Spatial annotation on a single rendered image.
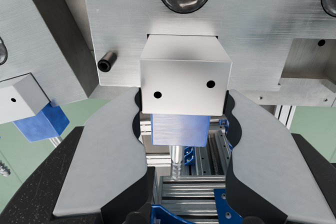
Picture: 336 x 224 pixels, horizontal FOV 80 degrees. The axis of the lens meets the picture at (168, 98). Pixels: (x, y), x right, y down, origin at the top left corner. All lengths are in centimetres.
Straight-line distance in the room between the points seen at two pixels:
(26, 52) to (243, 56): 20
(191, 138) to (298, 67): 12
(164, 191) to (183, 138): 41
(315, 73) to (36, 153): 178
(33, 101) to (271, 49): 23
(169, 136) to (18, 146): 175
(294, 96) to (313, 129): 129
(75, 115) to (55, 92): 119
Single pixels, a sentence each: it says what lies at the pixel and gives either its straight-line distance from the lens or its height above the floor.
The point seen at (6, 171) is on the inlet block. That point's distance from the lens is 39.
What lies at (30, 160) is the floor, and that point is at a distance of 193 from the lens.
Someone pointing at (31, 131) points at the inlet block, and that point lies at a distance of 28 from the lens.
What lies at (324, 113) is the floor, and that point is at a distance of 156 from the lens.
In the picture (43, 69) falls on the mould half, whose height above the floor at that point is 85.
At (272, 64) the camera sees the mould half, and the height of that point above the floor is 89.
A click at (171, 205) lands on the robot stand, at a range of 54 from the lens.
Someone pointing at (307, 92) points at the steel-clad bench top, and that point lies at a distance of 33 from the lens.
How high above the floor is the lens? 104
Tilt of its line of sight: 59 degrees down
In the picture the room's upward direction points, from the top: 176 degrees counter-clockwise
